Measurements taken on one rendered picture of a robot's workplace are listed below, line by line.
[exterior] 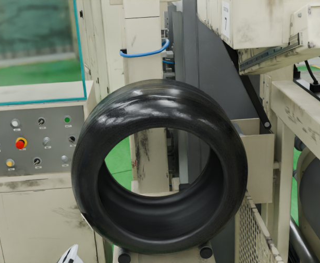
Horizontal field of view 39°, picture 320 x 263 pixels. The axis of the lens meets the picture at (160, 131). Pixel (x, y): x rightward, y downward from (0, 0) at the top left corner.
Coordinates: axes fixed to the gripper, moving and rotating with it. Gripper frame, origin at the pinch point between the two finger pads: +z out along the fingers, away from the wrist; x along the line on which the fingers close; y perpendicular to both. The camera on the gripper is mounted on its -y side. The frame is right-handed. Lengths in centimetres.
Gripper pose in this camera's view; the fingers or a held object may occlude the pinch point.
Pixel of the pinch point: (73, 247)
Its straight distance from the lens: 148.1
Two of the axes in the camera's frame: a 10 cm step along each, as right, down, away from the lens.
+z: 4.2, -8.1, 4.2
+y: 6.8, 5.8, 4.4
